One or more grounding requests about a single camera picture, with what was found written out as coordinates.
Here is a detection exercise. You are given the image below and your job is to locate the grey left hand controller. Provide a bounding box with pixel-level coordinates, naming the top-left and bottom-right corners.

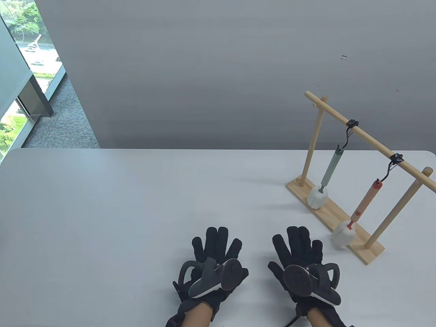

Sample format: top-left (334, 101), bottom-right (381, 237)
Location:
top-left (178, 257), bottom-right (243, 300)

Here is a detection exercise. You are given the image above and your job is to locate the pink handle cup brush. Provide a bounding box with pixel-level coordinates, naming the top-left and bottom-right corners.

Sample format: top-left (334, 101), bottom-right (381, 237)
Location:
top-left (332, 180), bottom-right (383, 251)

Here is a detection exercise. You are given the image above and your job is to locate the person's right hand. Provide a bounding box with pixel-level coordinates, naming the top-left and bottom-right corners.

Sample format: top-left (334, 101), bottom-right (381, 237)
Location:
top-left (268, 226), bottom-right (348, 327)

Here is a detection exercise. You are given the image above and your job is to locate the black metal s-hook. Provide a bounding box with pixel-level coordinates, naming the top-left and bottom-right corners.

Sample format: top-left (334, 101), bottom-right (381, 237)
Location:
top-left (336, 120), bottom-right (359, 150)
top-left (377, 153), bottom-right (405, 183)

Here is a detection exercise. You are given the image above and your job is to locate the wooden hanging rack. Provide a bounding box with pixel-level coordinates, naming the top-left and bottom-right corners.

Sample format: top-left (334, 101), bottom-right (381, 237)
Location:
top-left (285, 90), bottom-right (436, 265)

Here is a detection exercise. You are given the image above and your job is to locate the grey window frame post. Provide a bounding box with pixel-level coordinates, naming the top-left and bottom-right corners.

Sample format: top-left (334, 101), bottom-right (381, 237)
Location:
top-left (18, 76), bottom-right (54, 118)

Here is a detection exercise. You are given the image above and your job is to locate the glass window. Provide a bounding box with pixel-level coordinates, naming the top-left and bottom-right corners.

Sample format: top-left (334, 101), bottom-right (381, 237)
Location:
top-left (0, 0), bottom-right (67, 164)

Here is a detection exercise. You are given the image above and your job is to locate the person's right forearm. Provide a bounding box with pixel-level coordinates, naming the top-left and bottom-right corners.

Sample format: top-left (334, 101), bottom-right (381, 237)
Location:
top-left (306, 312), bottom-right (333, 327)

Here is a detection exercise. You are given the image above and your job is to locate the green handle cup brush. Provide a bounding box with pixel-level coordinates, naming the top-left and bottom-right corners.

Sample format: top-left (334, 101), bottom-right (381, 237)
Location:
top-left (307, 145), bottom-right (344, 209)

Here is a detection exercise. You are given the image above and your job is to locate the person's left forearm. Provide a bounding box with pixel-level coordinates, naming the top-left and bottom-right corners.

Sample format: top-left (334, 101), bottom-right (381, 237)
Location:
top-left (182, 302), bottom-right (213, 327)

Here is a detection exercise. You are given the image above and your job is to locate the grey right hand controller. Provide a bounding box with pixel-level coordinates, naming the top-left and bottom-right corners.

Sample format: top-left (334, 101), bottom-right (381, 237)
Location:
top-left (283, 262), bottom-right (342, 306)

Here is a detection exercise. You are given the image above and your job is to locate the grey hand controller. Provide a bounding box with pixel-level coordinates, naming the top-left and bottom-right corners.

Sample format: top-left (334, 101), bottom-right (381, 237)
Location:
top-left (283, 262), bottom-right (342, 306)
top-left (178, 257), bottom-right (243, 300)

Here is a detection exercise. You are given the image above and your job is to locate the person's left hand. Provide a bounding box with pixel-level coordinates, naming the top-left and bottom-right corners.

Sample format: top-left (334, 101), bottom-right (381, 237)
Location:
top-left (165, 227), bottom-right (249, 327)

